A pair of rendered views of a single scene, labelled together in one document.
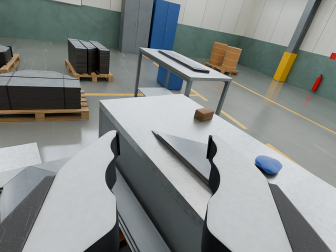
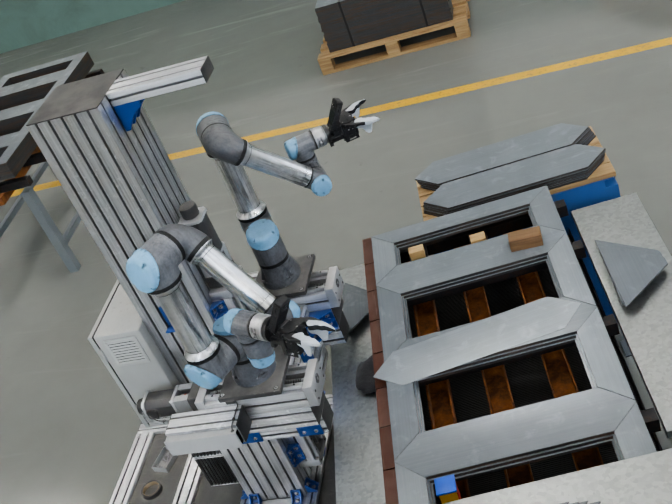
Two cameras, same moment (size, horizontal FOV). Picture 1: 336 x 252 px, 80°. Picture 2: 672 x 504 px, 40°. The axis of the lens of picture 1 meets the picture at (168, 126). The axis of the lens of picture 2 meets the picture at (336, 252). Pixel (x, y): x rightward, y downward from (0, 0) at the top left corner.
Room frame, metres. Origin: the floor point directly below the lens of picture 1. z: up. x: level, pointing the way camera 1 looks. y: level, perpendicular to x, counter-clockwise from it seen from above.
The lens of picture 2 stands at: (1.71, -1.08, 2.96)
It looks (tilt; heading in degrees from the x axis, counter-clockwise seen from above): 33 degrees down; 143
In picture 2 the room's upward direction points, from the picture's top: 23 degrees counter-clockwise
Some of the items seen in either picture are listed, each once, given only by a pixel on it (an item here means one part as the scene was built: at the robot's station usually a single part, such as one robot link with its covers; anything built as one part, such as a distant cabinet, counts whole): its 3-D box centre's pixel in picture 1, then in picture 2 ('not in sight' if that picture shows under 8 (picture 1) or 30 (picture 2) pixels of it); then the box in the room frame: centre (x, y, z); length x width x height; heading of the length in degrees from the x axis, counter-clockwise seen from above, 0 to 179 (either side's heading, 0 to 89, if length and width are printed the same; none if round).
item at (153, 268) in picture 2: not in sight; (183, 315); (-0.45, -0.06, 1.41); 0.15 x 0.12 x 0.55; 96
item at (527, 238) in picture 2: not in sight; (525, 239); (-0.06, 1.12, 0.87); 0.12 x 0.06 x 0.05; 36
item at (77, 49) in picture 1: (87, 59); not in sight; (4.58, 2.10, 0.32); 1.20 x 0.80 x 0.65; 37
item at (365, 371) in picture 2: not in sight; (368, 374); (-0.38, 0.44, 0.70); 0.20 x 0.10 x 0.03; 125
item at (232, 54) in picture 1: (223, 58); not in sight; (8.35, -1.57, 0.47); 1.32 x 0.80 x 0.95; 31
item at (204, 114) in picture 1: (204, 114); not in sight; (1.06, -0.19, 1.07); 0.10 x 0.06 x 0.05; 136
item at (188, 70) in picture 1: (173, 89); not in sight; (3.21, 0.03, 0.49); 1.60 x 0.70 x 0.99; 35
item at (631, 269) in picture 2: not in sight; (635, 264); (0.32, 1.20, 0.77); 0.45 x 0.20 x 0.04; 131
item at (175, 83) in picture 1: (170, 74); not in sight; (4.93, 0.20, 0.29); 0.61 x 0.43 x 0.57; 31
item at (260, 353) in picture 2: not in sight; (261, 344); (-0.19, -0.01, 1.34); 0.11 x 0.08 x 0.11; 96
